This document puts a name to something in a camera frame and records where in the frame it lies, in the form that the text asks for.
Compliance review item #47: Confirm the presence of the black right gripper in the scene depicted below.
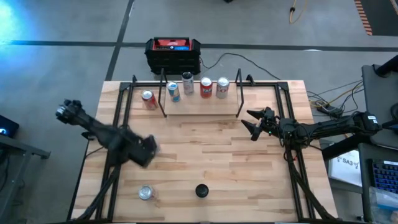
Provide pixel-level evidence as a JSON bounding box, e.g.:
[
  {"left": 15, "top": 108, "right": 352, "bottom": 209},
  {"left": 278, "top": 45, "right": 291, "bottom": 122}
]
[{"left": 240, "top": 106, "right": 283, "bottom": 142}]

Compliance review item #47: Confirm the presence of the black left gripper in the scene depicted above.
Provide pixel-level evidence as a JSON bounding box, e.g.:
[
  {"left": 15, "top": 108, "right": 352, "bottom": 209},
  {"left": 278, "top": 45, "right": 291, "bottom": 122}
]
[{"left": 122, "top": 133, "right": 160, "bottom": 169}]

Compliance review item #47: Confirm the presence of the silver Diet Coke can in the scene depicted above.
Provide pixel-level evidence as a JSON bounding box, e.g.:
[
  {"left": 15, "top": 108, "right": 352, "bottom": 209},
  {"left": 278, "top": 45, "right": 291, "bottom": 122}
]
[
  {"left": 137, "top": 184, "right": 155, "bottom": 200},
  {"left": 216, "top": 76, "right": 231, "bottom": 100}
]

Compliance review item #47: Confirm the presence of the orange Fanta can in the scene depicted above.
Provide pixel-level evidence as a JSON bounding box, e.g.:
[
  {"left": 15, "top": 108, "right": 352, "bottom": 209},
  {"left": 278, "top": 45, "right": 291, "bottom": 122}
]
[
  {"left": 141, "top": 89, "right": 159, "bottom": 110},
  {"left": 200, "top": 76, "right": 214, "bottom": 99}
]

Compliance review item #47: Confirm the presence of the black power strip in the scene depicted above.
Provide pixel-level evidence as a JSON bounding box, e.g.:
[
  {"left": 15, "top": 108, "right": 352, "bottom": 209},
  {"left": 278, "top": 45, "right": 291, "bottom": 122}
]
[{"left": 317, "top": 105, "right": 345, "bottom": 118}]

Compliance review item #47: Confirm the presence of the black diagonal beam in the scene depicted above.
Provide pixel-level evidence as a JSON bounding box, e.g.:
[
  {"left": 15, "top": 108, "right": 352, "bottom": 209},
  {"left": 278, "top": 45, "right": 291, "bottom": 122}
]
[{"left": 322, "top": 133, "right": 373, "bottom": 160}]

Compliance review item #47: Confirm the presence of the red and black power station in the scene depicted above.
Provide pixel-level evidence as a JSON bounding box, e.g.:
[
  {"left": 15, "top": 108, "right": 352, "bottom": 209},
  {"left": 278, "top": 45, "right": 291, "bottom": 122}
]
[{"left": 144, "top": 36, "right": 202, "bottom": 76}]

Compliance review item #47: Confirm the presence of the white paper sign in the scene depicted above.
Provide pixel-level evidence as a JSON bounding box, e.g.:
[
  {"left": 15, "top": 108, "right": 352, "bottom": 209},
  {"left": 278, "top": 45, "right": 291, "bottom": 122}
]
[{"left": 328, "top": 149, "right": 363, "bottom": 187}]

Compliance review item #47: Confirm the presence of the grey metal stand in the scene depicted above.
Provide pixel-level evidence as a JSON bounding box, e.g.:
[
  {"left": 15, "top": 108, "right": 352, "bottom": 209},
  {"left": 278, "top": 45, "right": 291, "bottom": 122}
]
[{"left": 0, "top": 134, "right": 51, "bottom": 224}]

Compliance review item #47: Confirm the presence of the dark grey desk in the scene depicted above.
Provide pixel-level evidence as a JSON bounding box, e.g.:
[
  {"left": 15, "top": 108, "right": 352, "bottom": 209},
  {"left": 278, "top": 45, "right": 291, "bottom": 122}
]
[{"left": 358, "top": 142, "right": 398, "bottom": 224}]

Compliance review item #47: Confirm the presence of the black device with blue light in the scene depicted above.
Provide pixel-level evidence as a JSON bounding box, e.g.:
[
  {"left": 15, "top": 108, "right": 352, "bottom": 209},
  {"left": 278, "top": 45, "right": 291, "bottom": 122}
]
[{"left": 0, "top": 114, "right": 20, "bottom": 138}]

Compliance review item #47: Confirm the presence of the backlit keyboard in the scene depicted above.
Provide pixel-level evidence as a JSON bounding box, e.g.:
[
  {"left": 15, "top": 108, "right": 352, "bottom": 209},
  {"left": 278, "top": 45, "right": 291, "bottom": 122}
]
[{"left": 369, "top": 159, "right": 398, "bottom": 195}]

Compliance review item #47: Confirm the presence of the black pole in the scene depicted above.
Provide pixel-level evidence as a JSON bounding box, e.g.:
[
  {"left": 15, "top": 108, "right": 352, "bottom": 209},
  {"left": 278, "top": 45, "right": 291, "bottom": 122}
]
[{"left": 374, "top": 55, "right": 398, "bottom": 77}]

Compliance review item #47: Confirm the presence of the clear plastic bag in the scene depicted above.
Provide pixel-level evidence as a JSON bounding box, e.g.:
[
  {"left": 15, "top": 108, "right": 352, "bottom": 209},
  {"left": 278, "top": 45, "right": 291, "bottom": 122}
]
[{"left": 369, "top": 185, "right": 398, "bottom": 223}]

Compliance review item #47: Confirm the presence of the black mat with orange stripes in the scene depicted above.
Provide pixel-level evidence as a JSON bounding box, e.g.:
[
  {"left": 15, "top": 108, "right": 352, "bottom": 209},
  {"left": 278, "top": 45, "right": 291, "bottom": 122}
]
[{"left": 354, "top": 0, "right": 398, "bottom": 37}]

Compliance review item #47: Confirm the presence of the black metal shelf frame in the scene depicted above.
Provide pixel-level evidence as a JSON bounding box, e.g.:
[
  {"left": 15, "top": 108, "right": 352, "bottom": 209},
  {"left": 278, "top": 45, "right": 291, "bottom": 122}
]
[{"left": 157, "top": 67, "right": 245, "bottom": 118}]

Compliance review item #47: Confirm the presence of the black aluminium table frame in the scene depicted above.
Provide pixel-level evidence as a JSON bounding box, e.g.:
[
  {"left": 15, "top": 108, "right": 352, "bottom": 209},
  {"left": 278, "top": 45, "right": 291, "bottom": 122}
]
[{"left": 67, "top": 74, "right": 336, "bottom": 223}]

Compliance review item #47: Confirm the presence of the black power cable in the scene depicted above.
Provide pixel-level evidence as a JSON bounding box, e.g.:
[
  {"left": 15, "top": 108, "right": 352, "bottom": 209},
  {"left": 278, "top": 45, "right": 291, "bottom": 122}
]
[{"left": 198, "top": 52, "right": 282, "bottom": 81}]

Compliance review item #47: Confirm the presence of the yellow cable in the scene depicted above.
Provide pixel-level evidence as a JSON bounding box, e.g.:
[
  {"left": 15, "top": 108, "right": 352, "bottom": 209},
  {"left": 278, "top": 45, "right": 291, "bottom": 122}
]
[{"left": 289, "top": 0, "right": 309, "bottom": 24}]

